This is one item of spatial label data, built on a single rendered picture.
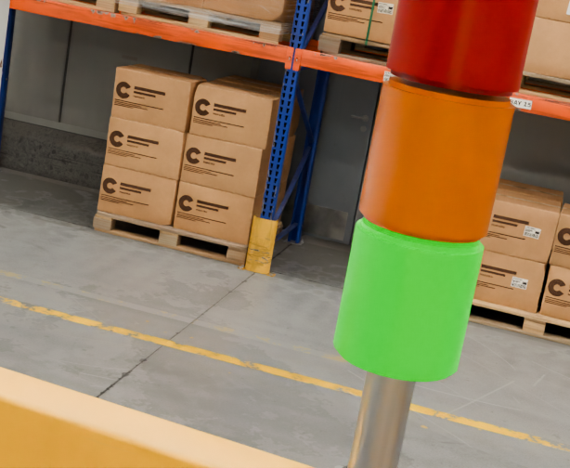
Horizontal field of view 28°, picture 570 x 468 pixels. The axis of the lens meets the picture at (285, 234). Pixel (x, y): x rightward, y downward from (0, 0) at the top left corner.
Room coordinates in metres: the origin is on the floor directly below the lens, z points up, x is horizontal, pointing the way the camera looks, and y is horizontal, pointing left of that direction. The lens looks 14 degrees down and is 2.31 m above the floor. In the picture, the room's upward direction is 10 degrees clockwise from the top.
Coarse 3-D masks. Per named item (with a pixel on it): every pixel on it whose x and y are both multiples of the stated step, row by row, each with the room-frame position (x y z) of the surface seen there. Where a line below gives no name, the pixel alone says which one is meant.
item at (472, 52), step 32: (416, 0) 0.42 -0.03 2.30; (448, 0) 0.41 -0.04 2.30; (480, 0) 0.41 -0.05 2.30; (512, 0) 0.41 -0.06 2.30; (416, 32) 0.42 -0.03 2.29; (448, 32) 0.41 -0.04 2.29; (480, 32) 0.41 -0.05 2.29; (512, 32) 0.42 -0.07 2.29; (416, 64) 0.42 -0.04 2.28; (448, 64) 0.41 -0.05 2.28; (480, 64) 0.41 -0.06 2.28; (512, 64) 0.42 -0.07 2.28
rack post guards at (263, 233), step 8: (256, 224) 7.97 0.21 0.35; (264, 224) 7.96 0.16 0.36; (272, 224) 7.95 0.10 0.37; (256, 232) 7.97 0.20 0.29; (264, 232) 7.96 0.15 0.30; (272, 232) 7.96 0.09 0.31; (256, 240) 7.97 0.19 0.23; (264, 240) 7.96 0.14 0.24; (272, 240) 7.97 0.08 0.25; (248, 248) 8.01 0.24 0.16; (256, 248) 7.97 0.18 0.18; (264, 248) 7.96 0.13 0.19; (272, 248) 7.99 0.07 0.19; (248, 256) 7.99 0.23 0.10; (256, 256) 7.97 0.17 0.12; (264, 256) 7.95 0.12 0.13; (248, 264) 7.98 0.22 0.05; (256, 264) 7.96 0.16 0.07; (264, 264) 7.95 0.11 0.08; (256, 272) 7.96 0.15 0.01; (264, 272) 7.95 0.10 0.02; (272, 272) 7.99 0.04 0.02
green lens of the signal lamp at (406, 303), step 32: (352, 256) 0.43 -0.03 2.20; (384, 256) 0.41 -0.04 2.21; (416, 256) 0.41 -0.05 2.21; (448, 256) 0.41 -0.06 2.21; (480, 256) 0.43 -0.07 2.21; (352, 288) 0.42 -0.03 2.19; (384, 288) 0.41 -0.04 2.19; (416, 288) 0.41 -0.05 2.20; (448, 288) 0.41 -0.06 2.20; (352, 320) 0.42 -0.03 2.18; (384, 320) 0.41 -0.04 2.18; (416, 320) 0.41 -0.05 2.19; (448, 320) 0.42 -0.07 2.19; (352, 352) 0.42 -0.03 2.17; (384, 352) 0.41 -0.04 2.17; (416, 352) 0.41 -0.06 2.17; (448, 352) 0.42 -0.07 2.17
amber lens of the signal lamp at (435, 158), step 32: (384, 96) 0.43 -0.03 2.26; (416, 96) 0.42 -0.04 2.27; (448, 96) 0.41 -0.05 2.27; (480, 96) 0.43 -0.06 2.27; (384, 128) 0.42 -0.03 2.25; (416, 128) 0.41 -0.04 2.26; (448, 128) 0.41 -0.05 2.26; (480, 128) 0.41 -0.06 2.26; (384, 160) 0.42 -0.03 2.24; (416, 160) 0.41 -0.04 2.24; (448, 160) 0.41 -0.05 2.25; (480, 160) 0.42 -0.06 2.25; (384, 192) 0.42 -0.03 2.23; (416, 192) 0.41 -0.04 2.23; (448, 192) 0.41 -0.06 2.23; (480, 192) 0.42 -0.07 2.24; (384, 224) 0.42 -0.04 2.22; (416, 224) 0.41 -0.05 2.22; (448, 224) 0.41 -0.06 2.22; (480, 224) 0.42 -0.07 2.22
